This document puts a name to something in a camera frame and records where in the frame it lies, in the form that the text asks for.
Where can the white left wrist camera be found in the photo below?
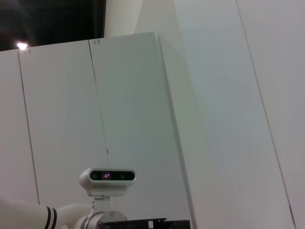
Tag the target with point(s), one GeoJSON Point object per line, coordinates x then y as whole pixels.
{"type": "Point", "coordinates": [107, 183]}

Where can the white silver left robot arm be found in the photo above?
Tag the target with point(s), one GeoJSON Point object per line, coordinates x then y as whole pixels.
{"type": "Point", "coordinates": [23, 212]}

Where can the ceiling lamp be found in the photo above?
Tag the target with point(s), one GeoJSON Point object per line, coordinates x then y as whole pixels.
{"type": "Point", "coordinates": [22, 45]}

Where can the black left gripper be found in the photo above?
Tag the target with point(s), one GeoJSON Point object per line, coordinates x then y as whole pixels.
{"type": "Point", "coordinates": [143, 224]}

